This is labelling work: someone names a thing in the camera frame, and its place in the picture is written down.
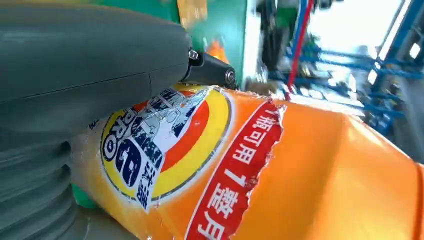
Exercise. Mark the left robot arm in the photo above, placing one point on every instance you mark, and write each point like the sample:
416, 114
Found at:
33, 198

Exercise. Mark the orange drink bottle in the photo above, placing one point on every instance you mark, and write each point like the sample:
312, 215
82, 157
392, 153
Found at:
217, 53
314, 172

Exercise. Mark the yellow sheet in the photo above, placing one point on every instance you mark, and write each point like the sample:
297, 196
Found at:
192, 11

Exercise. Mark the red pole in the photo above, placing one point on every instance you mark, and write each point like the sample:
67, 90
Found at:
298, 49

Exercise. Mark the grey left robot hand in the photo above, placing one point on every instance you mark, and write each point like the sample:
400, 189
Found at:
82, 66

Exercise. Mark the blue metal rack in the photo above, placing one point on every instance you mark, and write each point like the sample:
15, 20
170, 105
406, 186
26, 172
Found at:
391, 69

